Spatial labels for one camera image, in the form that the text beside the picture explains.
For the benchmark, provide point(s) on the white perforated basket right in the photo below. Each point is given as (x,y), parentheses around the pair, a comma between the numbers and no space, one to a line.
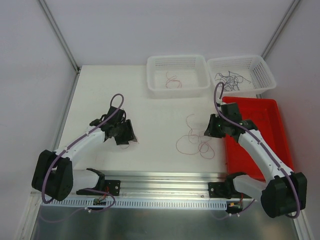
(242,75)

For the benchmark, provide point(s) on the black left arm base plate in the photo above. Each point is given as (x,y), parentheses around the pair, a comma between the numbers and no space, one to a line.
(110,186)

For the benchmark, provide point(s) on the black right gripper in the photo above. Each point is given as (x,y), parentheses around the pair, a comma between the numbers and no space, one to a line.
(213,126)

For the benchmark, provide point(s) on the white slotted cable duct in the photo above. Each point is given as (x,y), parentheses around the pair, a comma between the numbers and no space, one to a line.
(135,203)

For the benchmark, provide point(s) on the aluminium frame post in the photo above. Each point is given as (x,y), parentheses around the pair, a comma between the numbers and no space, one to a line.
(59,35)
(294,4)

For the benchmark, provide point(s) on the aluminium frame post left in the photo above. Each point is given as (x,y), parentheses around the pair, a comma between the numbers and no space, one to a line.
(59,35)

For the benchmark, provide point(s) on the white perforated basket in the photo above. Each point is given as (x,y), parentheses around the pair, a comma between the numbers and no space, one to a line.
(242,75)
(177,76)

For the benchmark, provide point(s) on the white perforated basket left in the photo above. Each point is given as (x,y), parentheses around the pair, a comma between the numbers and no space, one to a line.
(177,76)

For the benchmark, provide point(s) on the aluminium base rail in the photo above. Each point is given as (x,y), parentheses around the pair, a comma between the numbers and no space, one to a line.
(162,183)

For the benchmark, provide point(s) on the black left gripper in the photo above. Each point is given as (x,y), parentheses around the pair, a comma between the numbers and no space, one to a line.
(125,132)

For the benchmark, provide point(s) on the aluminium frame post right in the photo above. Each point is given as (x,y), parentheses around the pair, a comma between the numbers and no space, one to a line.
(294,4)

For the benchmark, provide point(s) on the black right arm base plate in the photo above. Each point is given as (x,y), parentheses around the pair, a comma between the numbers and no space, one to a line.
(224,190)

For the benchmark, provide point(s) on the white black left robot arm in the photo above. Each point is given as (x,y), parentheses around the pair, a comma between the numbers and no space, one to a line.
(54,174)

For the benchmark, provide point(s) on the red plastic tray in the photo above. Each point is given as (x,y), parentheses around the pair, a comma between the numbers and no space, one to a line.
(266,116)

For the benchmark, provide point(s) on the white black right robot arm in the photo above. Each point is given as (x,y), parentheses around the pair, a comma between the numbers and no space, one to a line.
(251,140)

